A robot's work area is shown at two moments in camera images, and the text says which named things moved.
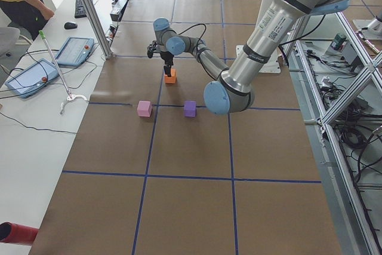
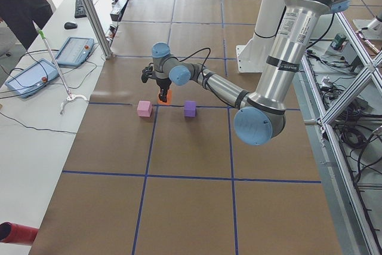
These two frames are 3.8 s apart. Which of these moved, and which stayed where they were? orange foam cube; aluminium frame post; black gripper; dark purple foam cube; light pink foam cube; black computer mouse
Moved: black gripper; orange foam cube
Stayed: dark purple foam cube; black computer mouse; light pink foam cube; aluminium frame post
